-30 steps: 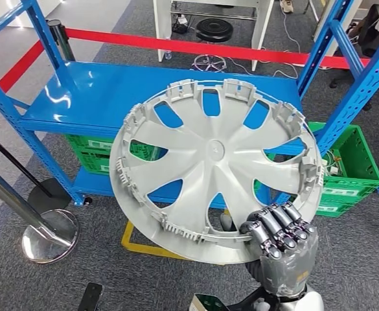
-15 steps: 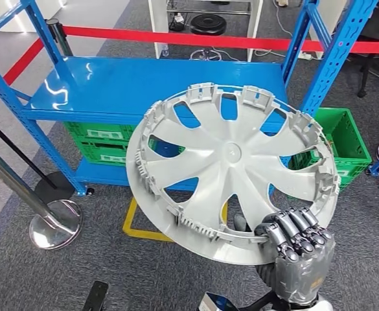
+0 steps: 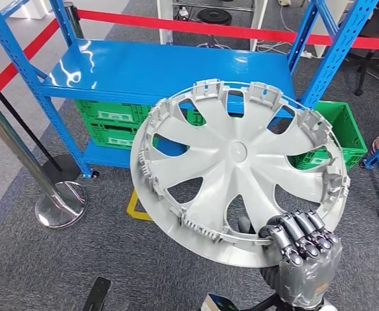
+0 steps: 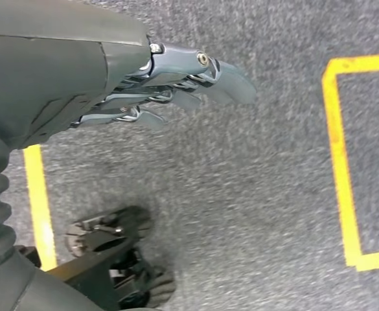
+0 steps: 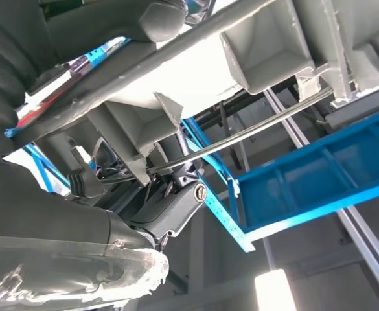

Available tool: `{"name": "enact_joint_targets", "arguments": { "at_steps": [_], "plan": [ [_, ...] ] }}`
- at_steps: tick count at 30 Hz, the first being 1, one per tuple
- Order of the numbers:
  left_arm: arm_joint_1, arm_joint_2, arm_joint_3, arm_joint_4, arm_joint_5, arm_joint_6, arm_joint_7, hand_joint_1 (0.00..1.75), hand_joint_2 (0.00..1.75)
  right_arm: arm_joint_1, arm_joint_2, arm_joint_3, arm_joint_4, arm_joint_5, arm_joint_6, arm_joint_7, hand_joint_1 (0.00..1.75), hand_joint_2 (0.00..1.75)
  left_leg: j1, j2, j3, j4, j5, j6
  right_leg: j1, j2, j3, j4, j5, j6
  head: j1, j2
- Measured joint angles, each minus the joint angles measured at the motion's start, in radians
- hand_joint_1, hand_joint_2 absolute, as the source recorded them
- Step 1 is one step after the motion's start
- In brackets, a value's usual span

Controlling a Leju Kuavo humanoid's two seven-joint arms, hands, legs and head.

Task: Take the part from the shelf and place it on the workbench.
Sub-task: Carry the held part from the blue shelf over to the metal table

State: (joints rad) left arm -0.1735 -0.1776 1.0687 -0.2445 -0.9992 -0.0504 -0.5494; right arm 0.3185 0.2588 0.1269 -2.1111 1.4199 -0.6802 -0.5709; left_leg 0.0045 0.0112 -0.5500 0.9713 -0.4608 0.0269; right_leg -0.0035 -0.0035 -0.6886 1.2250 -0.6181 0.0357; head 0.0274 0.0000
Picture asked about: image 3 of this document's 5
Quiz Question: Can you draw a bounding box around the white display plinth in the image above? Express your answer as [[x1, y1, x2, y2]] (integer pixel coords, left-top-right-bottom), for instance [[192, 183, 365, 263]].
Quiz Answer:
[[1, 0, 53, 21]]

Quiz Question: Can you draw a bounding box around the open green plastic crate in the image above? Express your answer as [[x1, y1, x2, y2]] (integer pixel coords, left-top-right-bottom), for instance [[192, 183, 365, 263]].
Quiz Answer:
[[288, 100, 368, 172]]

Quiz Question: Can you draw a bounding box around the chrome stanchion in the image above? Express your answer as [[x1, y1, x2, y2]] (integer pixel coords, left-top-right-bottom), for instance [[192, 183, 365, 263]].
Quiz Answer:
[[0, 87, 89, 229]]

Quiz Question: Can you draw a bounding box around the black-topped stanchion post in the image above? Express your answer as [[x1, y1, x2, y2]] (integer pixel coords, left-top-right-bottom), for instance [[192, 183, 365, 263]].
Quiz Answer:
[[63, 1, 85, 40]]

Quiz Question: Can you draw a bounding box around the white desk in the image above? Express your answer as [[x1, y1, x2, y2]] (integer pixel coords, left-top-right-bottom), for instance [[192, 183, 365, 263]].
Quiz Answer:
[[156, 0, 269, 52]]

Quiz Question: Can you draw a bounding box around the black round stool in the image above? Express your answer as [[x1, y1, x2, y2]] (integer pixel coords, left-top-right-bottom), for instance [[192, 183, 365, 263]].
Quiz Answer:
[[196, 7, 233, 49]]

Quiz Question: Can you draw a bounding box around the black office chair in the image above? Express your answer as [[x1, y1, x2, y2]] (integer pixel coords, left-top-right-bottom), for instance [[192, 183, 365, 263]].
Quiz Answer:
[[344, 47, 379, 98]]

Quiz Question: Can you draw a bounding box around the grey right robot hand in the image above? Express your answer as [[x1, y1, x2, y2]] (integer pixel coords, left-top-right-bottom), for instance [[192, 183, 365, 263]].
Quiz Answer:
[[238, 209, 343, 310]]

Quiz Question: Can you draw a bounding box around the black stanchion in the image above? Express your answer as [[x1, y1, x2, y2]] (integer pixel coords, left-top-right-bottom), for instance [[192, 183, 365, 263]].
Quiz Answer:
[[0, 68, 81, 185]]

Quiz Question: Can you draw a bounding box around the white partition panel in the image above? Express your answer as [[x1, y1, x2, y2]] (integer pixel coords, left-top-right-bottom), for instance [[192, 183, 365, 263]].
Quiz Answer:
[[310, 0, 350, 60]]

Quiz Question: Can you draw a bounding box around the grey plastic wheel cover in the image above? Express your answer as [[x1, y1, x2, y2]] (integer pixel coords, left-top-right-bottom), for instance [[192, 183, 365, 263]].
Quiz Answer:
[[130, 78, 352, 270]]

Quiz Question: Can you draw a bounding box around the red barrier belt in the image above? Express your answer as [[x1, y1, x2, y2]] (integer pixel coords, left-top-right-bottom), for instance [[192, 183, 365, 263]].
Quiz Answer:
[[77, 9, 379, 51], [0, 18, 60, 100]]

